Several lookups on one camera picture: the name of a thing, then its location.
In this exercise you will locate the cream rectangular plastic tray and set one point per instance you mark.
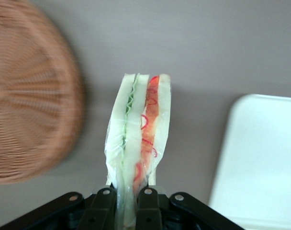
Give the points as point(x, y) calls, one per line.
point(258, 155)

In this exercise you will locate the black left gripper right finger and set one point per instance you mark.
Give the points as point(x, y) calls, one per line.
point(148, 208)

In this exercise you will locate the brown round wicker basket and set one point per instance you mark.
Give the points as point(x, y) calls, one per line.
point(28, 100)

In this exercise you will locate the plastic triangle sandwich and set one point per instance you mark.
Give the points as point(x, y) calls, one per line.
point(138, 134)

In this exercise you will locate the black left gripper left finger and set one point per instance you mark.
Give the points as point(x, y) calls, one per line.
point(102, 208)

